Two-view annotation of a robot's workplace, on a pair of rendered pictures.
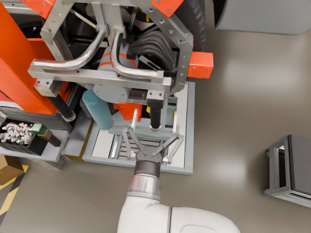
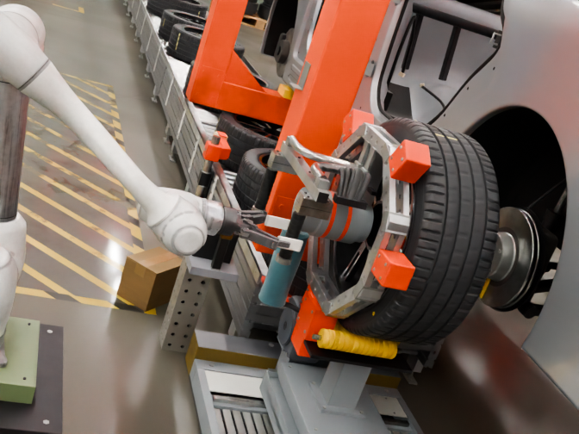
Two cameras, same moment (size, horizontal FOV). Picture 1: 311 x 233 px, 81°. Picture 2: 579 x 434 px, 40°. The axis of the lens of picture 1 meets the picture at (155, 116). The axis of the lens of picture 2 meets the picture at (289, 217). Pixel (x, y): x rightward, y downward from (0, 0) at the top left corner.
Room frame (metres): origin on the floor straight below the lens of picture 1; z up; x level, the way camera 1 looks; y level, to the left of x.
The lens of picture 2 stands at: (-0.65, -1.78, 1.56)
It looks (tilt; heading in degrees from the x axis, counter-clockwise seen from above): 19 degrees down; 62
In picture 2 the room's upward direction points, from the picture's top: 19 degrees clockwise
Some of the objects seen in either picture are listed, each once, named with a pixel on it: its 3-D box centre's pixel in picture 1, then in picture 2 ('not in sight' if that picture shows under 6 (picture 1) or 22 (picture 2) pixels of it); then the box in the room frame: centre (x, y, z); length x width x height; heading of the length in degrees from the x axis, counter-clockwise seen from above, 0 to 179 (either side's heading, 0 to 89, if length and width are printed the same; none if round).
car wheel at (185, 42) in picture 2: not in sight; (206, 48); (1.62, 5.06, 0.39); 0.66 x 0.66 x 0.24
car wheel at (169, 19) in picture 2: not in sight; (194, 32); (1.70, 5.80, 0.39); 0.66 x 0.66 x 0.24
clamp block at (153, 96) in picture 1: (156, 91); (314, 205); (0.35, 0.00, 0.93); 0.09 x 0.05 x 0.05; 173
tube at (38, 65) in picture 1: (68, 37); (326, 144); (0.46, 0.25, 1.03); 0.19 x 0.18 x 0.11; 173
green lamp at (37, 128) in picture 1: (39, 128); not in sight; (0.36, 0.52, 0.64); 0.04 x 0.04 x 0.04; 83
